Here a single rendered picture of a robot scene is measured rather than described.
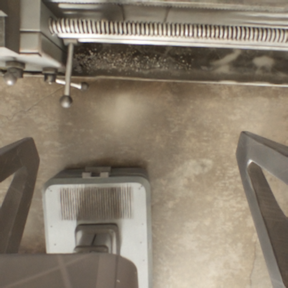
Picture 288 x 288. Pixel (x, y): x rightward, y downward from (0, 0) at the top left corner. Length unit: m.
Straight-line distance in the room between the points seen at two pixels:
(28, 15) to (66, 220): 0.93
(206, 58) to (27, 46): 0.67
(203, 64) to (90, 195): 0.77
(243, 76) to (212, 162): 0.59
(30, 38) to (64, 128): 0.86
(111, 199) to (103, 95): 0.57
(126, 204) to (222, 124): 0.70
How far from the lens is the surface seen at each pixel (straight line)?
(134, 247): 1.38
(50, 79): 0.94
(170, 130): 1.49
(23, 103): 1.62
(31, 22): 0.76
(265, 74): 1.19
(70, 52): 0.90
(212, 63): 1.13
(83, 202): 1.32
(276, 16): 0.95
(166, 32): 0.79
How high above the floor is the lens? 1.48
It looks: 84 degrees down
